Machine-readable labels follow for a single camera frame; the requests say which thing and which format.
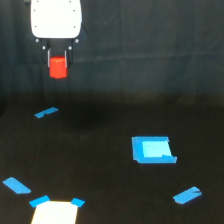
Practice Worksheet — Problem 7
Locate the light blue taped square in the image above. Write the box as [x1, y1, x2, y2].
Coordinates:
[132, 136, 177, 164]

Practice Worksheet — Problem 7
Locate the blue tape on paper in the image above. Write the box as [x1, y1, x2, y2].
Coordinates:
[29, 195, 50, 208]
[71, 198, 85, 207]

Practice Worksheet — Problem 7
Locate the blue tape on paper right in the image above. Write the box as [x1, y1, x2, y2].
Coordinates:
[71, 198, 85, 207]

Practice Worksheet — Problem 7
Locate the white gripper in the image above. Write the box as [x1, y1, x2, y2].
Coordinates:
[23, 0, 88, 65]

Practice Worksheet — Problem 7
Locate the red hexagonal block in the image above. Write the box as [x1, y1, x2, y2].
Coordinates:
[50, 56, 68, 79]

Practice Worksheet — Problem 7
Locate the blue tape strip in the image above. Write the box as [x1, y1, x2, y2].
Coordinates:
[173, 187, 202, 205]
[34, 107, 58, 119]
[3, 177, 31, 194]

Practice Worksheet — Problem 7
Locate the blue tape on paper left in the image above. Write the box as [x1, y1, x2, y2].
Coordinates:
[29, 195, 50, 208]

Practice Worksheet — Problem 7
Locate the cream paper sheet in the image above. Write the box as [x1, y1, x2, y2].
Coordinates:
[31, 201, 78, 224]

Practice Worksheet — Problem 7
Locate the blue tape strip near left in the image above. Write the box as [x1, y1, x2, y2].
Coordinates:
[3, 177, 31, 194]

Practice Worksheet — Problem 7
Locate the blue tape strip right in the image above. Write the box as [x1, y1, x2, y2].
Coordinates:
[173, 187, 202, 205]

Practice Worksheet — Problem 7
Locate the blue tape strip far left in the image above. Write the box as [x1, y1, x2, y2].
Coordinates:
[34, 107, 58, 119]

